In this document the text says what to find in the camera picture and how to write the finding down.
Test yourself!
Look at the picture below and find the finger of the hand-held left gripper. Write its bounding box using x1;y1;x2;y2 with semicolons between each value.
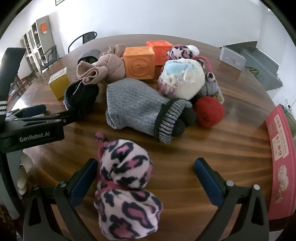
46;109;81;126
10;104;47;117

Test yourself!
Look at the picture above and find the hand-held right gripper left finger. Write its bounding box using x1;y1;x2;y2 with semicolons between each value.
23;158;99;241

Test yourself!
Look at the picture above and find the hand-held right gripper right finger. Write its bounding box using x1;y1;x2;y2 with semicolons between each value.
194;158;270;241

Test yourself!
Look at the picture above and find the black sock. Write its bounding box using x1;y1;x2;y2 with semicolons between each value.
63;82;100;110

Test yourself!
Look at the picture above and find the leopard print plush toy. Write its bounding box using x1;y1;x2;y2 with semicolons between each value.
94;132;163;240
166;44;194;61

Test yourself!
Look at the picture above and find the dark grey sock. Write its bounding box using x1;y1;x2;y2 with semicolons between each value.
172;108;197;137
77;49;101;64

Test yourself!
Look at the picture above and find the beige sock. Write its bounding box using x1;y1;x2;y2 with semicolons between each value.
76;44;126;85

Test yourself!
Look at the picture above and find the red ball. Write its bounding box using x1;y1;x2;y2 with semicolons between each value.
193;96;225;128

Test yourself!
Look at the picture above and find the grey knit sock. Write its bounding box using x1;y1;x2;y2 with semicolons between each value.
105;77;193;144

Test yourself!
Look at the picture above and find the pink cardboard box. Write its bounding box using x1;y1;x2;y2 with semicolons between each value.
265;104;296;219

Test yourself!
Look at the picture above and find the wooden desktop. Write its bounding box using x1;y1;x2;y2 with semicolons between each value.
7;35;281;241

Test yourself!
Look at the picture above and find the person's left hand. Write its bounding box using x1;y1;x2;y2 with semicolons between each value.
17;152;31;196

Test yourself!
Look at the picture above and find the wooden chair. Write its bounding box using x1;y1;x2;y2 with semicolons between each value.
9;71;37;98

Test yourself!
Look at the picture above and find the yellow box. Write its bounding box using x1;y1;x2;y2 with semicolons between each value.
48;67;71;100

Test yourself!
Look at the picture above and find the black panel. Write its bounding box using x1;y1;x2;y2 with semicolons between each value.
0;47;26;102

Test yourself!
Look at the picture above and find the black metal chair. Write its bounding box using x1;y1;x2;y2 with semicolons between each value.
40;45;58;70
68;31;98;53

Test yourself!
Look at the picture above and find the dark grey rolled sock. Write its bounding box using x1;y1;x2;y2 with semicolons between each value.
77;49;101;64

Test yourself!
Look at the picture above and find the grey shelf cabinet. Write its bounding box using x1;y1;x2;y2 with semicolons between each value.
20;15;56;72

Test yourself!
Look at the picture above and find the orange cube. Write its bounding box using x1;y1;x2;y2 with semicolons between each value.
146;40;174;66
122;46;156;80

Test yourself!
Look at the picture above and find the grey mouse toy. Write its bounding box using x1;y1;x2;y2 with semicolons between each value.
196;72;225;103

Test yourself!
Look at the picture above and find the white fuzzy sock ball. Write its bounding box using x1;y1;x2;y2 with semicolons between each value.
157;59;206;100

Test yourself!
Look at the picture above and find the green potted plant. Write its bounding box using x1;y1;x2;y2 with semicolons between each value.
245;66;260;76

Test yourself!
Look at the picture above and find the grey tin box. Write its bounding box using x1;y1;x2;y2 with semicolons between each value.
219;46;247;70

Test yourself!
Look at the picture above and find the grey staircase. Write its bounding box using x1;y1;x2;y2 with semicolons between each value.
222;41;284;91

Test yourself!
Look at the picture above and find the pink knotted rope toy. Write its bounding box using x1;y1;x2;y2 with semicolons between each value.
193;56;213;75

